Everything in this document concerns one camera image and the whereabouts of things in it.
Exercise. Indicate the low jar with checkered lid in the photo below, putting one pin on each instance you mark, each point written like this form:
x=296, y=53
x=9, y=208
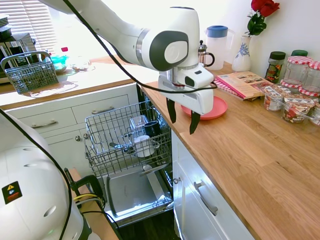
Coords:
x=310, y=92
x=290, y=83

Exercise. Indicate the metal cabinet knob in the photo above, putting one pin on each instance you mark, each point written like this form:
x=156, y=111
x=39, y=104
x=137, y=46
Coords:
x=77, y=138
x=176, y=180
x=86, y=136

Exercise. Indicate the clear pitcher with blue lid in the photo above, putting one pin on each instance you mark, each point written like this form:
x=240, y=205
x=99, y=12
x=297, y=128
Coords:
x=220, y=50

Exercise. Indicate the dark mug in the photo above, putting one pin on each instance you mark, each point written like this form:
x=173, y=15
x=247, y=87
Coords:
x=151, y=128

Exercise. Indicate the stainless steel countertop appliance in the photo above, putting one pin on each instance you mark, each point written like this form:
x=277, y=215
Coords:
x=15, y=48

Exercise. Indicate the bottle with pink cap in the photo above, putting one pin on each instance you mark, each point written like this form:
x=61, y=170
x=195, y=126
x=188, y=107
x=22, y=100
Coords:
x=64, y=49

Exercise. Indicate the glass french press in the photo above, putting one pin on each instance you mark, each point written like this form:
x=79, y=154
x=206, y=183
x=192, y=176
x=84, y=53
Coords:
x=203, y=56

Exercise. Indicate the clear plastic snack cup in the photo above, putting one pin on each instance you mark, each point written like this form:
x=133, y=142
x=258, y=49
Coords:
x=316, y=115
x=295, y=112
x=273, y=100

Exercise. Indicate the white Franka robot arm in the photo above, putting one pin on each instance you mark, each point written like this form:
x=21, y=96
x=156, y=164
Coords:
x=120, y=27

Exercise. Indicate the green plastic item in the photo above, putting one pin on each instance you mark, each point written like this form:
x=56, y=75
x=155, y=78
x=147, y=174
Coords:
x=60, y=62

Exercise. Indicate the stainless dishwasher door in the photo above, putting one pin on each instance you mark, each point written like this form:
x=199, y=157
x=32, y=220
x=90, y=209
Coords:
x=130, y=190

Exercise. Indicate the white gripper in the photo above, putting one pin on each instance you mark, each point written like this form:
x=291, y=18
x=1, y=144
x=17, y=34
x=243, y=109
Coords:
x=200, y=102

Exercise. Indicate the wooden robot mounting board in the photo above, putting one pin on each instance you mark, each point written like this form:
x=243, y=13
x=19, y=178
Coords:
x=97, y=220

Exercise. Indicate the small glass dish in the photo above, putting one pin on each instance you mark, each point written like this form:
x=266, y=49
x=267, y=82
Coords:
x=80, y=66

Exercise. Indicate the clear glass tumbler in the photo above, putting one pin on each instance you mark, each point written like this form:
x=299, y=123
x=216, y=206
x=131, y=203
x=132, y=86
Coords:
x=137, y=125

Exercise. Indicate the glass jar with checkered lid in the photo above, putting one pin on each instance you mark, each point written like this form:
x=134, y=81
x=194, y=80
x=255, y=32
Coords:
x=297, y=72
x=313, y=80

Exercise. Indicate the pink cookbook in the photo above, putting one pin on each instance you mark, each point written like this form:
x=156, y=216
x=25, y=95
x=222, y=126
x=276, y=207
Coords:
x=242, y=83

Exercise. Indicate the white window blind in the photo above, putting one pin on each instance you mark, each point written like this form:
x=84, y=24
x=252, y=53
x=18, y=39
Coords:
x=25, y=17

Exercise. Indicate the grey plastic cutlery basket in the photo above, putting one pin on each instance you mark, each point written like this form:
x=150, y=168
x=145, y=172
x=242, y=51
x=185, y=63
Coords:
x=32, y=77

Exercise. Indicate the black countertop appliance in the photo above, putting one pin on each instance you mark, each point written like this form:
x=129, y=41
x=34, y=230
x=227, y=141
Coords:
x=4, y=32

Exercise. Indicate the red round plate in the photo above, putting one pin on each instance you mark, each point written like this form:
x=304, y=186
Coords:
x=217, y=107

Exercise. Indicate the white vase with blue flowers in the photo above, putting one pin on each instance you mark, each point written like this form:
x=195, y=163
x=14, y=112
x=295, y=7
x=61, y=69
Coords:
x=241, y=62

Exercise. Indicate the dark jar green lid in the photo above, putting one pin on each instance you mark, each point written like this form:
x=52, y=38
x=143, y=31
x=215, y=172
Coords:
x=275, y=70

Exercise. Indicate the jar with green lid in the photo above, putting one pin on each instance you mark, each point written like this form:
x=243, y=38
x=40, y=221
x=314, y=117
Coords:
x=299, y=53

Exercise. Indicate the white mug in rack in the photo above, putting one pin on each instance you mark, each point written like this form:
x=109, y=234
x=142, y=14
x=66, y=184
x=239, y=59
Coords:
x=145, y=147

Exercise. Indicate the black clamp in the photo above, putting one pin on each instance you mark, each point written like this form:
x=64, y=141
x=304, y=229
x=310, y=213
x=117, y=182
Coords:
x=85, y=181

